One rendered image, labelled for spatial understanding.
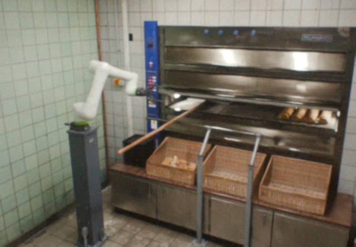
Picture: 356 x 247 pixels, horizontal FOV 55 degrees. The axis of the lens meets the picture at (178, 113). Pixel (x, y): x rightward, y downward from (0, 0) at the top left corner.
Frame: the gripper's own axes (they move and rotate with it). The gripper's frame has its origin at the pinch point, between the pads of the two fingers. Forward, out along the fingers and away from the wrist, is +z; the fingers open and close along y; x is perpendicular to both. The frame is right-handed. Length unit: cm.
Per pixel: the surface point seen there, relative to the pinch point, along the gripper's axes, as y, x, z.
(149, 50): -35, -52, -44
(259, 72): -18, -55, 79
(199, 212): 113, 5, 44
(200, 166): 64, 5, 44
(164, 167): 78, -6, -1
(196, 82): -3, -55, 12
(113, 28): -58, -55, -95
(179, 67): -18, -56, -9
